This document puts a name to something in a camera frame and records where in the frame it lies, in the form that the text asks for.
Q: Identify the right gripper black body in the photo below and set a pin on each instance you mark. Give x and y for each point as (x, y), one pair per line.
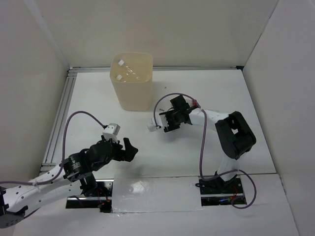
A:
(176, 117)

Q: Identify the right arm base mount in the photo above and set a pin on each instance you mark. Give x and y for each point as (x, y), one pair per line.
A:
(220, 193)

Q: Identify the clear bottle diagonal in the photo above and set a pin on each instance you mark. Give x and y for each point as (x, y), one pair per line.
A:
(124, 68)

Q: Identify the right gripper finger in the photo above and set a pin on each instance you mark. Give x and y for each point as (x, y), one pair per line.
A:
(171, 126)
(167, 114)

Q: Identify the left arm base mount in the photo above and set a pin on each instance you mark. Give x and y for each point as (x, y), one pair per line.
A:
(100, 198)

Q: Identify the clear bottle white cap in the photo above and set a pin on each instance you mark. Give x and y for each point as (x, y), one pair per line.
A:
(152, 128)

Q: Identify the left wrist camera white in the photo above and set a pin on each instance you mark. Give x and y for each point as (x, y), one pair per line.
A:
(111, 131)

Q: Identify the aluminium frame rail left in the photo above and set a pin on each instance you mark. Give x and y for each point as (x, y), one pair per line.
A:
(53, 150)

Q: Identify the beige plastic bin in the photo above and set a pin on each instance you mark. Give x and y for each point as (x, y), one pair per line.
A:
(134, 96)

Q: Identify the aluminium frame rail back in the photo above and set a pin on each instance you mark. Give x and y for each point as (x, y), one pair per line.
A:
(157, 68)

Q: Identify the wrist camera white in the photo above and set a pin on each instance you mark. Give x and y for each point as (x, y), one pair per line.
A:
(159, 122)
(111, 131)

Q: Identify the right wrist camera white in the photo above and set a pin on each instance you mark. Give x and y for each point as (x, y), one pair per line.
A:
(159, 122)

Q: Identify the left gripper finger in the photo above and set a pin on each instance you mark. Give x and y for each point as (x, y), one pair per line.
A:
(129, 148)
(125, 158)

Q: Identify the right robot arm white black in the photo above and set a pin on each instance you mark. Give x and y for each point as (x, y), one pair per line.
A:
(235, 136)

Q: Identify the aluminium frame rail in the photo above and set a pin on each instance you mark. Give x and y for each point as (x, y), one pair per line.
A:
(157, 68)
(53, 150)

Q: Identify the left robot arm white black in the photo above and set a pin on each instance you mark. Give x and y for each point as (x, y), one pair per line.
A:
(74, 179)

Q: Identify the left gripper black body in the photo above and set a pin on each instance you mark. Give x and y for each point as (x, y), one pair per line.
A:
(117, 148)

